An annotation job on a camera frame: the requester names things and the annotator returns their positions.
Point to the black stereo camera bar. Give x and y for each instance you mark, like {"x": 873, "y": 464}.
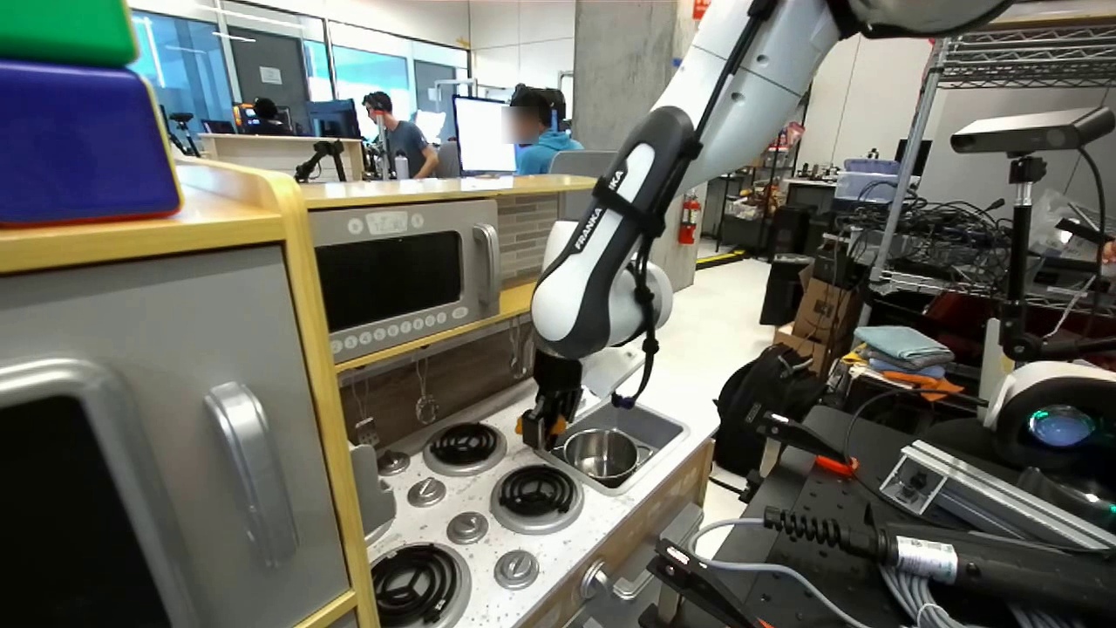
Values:
{"x": 1029, "y": 132}

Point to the person in dark shirt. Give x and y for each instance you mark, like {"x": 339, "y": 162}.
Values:
{"x": 402, "y": 142}

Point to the black camera stand pole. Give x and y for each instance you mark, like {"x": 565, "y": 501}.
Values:
{"x": 1020, "y": 257}

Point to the black backpack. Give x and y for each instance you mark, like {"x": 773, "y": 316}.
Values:
{"x": 755, "y": 401}

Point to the grey toy microwave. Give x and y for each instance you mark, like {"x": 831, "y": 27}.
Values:
{"x": 395, "y": 279}

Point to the wooden toy kitchen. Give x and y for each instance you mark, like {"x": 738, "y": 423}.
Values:
{"x": 244, "y": 221}

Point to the person in blue hoodie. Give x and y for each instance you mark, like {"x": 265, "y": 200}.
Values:
{"x": 544, "y": 144}

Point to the seated person behind desk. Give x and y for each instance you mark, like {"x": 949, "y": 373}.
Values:
{"x": 265, "y": 112}

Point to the grey stove knob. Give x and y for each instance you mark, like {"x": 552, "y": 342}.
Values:
{"x": 513, "y": 565}
{"x": 428, "y": 490}
{"x": 464, "y": 527}
{"x": 393, "y": 463}

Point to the aluminium extrusion rail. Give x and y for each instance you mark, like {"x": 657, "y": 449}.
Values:
{"x": 998, "y": 493}

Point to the grey sink basin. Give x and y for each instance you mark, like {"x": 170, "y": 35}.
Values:
{"x": 657, "y": 423}

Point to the black tripod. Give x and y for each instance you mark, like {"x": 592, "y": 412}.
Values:
{"x": 318, "y": 162}

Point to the grey windowed cabinet door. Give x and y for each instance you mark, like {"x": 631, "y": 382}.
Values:
{"x": 141, "y": 351}

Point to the silver metal pot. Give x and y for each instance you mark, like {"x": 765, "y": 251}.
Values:
{"x": 600, "y": 454}

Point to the blue toy block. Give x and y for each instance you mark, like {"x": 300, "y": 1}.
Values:
{"x": 75, "y": 142}

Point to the light wooden desk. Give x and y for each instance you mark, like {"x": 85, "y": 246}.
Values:
{"x": 262, "y": 152}

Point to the small brown cardboard box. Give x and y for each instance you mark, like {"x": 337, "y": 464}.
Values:
{"x": 829, "y": 312}

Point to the red fire extinguisher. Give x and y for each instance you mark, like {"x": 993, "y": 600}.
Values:
{"x": 687, "y": 219}

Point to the light blue bin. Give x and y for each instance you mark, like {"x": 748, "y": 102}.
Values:
{"x": 871, "y": 180}

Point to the black coil stove burner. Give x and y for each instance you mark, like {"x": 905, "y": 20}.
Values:
{"x": 462, "y": 444}
{"x": 414, "y": 579}
{"x": 534, "y": 493}

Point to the folded blue cloth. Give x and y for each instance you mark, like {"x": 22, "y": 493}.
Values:
{"x": 905, "y": 348}

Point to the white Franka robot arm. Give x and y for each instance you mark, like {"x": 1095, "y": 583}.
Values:
{"x": 606, "y": 292}

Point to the storage shelf with goods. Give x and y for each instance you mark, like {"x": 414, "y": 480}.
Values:
{"x": 767, "y": 215}

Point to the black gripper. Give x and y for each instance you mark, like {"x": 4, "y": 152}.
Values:
{"x": 558, "y": 382}

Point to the white monitor back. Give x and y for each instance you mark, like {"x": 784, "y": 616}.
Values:
{"x": 486, "y": 135}

